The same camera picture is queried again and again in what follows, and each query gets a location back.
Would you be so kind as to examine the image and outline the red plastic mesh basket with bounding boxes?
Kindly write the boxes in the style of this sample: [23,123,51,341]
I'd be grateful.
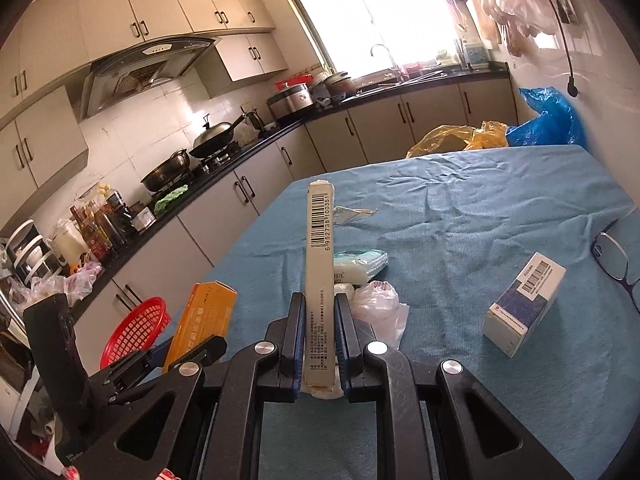
[100,296,172,371]

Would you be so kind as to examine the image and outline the silver rice cooker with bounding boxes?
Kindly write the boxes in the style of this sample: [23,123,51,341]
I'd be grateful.
[266,82,315,121]

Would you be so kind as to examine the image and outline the white kettle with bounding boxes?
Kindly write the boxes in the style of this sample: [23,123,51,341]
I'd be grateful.
[52,220,91,271]

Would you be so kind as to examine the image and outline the pink and white plastic bag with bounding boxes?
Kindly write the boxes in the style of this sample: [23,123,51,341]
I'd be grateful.
[30,260,103,306]

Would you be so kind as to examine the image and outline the orange cardboard box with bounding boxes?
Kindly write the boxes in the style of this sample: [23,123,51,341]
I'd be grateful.
[162,281,238,373]

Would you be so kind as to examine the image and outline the long white medicine box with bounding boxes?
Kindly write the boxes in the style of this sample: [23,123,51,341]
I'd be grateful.
[301,180,337,398]

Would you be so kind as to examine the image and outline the chrome faucet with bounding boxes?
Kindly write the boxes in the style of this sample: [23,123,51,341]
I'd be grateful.
[370,43,401,73]

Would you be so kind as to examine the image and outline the red and white wrapper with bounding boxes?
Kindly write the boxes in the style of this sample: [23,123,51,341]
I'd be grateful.
[60,467,173,480]

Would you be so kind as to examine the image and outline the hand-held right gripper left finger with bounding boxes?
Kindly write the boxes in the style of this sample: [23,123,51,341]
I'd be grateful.
[82,292,307,480]

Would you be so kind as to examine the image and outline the clear plastic wrapper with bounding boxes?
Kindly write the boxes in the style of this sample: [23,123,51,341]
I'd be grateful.
[332,205,376,223]

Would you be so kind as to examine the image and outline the black wok with lid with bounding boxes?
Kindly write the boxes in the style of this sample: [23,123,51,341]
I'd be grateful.
[189,112,248,158]

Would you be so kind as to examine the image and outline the stacked cooking pots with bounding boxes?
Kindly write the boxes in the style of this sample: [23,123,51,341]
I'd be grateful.
[310,71,353,103]

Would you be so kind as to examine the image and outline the beige base cabinets black countertop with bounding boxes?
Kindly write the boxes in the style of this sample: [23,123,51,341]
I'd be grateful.
[70,62,518,361]

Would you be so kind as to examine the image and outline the hanging plastic bags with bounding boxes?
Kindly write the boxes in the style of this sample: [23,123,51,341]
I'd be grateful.
[470,0,566,56]

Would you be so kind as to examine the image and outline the purple framed glasses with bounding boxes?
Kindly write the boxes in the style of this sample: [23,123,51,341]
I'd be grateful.
[590,220,640,313]

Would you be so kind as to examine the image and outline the blue plastic bag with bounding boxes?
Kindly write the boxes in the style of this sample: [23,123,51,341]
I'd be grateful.
[506,86,588,150]

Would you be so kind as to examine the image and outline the yellow plastic bag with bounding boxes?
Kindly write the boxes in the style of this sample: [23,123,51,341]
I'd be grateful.
[406,120,510,159]

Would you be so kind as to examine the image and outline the green cloth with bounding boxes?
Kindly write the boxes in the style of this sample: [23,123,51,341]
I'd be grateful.
[154,185,190,213]

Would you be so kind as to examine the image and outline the green and white box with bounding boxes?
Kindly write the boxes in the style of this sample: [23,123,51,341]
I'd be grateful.
[462,40,488,68]

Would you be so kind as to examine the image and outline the black cable with plug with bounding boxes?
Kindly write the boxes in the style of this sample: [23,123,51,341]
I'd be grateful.
[530,0,581,98]

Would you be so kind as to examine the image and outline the white and blue medicine box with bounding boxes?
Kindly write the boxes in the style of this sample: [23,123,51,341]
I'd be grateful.
[482,251,567,359]

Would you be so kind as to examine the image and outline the row of condiment bottles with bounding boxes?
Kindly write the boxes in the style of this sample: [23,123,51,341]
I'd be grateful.
[70,187,136,261]

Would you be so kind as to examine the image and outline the beige upper cabinets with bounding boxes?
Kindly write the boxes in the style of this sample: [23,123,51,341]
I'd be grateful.
[0,0,291,201]

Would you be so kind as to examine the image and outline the white dish rack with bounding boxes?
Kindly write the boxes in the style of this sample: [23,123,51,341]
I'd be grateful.
[7,220,66,286]

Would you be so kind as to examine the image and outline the kitchen window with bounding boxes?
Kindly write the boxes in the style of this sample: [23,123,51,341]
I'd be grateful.
[287,0,481,73]

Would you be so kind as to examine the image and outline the white plastic wrap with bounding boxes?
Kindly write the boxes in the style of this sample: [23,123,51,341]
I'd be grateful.
[334,280,410,348]

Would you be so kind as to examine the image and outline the green and white tissue pack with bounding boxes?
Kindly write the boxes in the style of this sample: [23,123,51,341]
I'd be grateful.
[332,249,390,283]

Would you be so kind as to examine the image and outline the dark frying pan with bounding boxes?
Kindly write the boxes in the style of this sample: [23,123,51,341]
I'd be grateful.
[141,149,192,192]

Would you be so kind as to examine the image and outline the gas stove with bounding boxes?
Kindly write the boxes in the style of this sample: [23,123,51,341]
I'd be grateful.
[150,145,241,196]

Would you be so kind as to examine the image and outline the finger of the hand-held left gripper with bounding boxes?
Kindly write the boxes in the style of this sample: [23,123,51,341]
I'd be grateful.
[169,335,229,375]
[100,342,173,397]

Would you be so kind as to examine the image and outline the range hood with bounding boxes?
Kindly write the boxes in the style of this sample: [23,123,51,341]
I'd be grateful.
[80,36,221,121]

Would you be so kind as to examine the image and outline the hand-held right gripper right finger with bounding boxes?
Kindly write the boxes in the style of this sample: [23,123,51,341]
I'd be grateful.
[334,292,576,480]

